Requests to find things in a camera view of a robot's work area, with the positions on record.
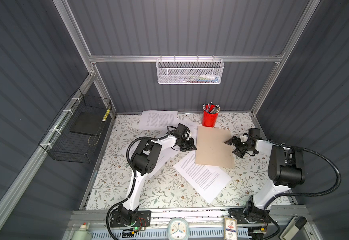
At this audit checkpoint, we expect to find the brown kraft paper folder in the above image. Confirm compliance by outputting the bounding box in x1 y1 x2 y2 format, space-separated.
195 126 234 169

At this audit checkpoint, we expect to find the large front printed sheet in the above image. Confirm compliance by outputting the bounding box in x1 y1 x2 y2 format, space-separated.
174 152 231 204

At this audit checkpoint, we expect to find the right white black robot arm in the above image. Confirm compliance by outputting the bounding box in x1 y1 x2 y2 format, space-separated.
224 128 305 223

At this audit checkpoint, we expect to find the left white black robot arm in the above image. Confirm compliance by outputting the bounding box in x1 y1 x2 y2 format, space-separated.
118 124 196 222

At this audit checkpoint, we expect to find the top printed paper sheet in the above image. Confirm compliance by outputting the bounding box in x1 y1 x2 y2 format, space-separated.
139 111 178 130

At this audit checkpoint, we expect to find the red pen cup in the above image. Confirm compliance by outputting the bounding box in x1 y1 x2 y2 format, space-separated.
201 103 220 128

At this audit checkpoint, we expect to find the yellow marker in basket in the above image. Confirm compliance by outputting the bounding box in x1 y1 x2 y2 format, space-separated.
102 108 111 122

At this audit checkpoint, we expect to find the small card box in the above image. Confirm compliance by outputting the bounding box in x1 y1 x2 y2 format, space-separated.
223 217 237 240

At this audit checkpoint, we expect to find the white desk clock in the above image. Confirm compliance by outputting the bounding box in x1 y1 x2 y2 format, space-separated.
167 218 190 240

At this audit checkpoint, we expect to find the black white stapler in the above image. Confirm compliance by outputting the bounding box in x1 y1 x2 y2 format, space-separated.
279 216 307 240

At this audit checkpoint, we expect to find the black notebook in basket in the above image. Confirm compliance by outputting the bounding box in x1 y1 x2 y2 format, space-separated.
70 112 106 136

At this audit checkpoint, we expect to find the white glue bottle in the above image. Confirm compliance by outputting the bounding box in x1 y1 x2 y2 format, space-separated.
71 223 93 240

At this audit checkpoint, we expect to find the white wire mesh basket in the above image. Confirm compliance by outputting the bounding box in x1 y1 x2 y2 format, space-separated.
156 58 224 85

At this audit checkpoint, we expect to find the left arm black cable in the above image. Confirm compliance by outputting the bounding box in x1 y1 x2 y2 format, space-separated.
105 125 178 240

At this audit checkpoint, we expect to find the black wire basket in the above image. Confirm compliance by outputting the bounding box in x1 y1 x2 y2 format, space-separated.
39 90 112 164

